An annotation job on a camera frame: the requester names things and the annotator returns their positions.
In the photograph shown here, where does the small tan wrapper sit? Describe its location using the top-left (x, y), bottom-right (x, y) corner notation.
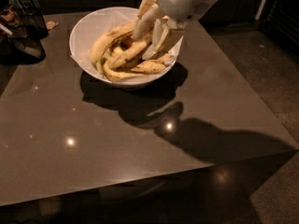
top-left (46, 21), bottom-right (58, 30)

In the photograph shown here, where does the white bowl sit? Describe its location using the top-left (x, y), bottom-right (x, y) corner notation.
top-left (68, 6), bottom-right (183, 89)

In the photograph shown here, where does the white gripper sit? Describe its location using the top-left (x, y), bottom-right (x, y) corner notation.
top-left (133, 0), bottom-right (218, 60)

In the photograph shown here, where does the curved yellow banana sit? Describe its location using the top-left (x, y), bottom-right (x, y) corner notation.
top-left (107, 36), bottom-right (151, 69)

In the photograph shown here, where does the large top yellow banana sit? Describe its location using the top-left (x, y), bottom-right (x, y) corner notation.
top-left (90, 22), bottom-right (135, 65)

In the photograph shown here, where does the inner back banana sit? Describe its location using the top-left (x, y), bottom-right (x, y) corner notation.
top-left (110, 37), bottom-right (135, 57)

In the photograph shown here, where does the lower right spotted banana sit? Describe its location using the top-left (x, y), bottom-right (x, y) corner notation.
top-left (131, 61), bottom-right (165, 75)

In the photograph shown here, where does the white paper bowl liner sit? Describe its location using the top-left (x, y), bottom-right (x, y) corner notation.
top-left (69, 8), bottom-right (185, 79)

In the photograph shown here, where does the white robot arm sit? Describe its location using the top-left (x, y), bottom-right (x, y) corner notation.
top-left (133, 0), bottom-right (218, 60)

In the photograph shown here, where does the right small banana piece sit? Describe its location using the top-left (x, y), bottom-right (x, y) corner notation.
top-left (152, 53), bottom-right (176, 66)

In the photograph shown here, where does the bottom left yellow banana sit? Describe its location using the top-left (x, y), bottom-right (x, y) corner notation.
top-left (102, 63), bottom-right (142, 82)

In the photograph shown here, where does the black mesh basket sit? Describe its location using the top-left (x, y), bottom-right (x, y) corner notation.
top-left (0, 3), bottom-right (46, 64)

